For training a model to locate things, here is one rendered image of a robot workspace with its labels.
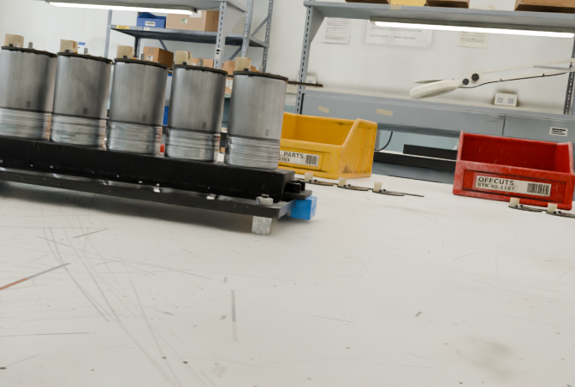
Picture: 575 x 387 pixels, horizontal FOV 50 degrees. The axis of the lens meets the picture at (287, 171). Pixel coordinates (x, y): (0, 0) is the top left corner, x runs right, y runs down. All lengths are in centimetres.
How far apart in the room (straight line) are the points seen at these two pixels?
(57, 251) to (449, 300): 10
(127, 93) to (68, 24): 572
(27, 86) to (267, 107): 11
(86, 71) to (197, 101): 5
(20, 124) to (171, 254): 15
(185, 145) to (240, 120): 3
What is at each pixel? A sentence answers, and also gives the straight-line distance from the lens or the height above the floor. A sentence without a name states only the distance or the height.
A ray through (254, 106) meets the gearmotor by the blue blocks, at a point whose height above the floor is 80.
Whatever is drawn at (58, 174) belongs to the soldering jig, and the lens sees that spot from 26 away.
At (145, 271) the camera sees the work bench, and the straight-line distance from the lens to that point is 16.
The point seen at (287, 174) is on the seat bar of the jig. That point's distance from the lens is 27.
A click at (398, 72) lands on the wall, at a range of 477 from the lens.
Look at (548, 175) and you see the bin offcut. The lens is 57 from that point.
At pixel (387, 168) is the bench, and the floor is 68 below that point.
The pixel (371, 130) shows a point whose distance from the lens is 66.
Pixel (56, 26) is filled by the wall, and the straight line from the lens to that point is 607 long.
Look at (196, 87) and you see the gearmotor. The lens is 27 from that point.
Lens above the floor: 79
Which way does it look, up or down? 4 degrees down
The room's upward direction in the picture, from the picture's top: 7 degrees clockwise
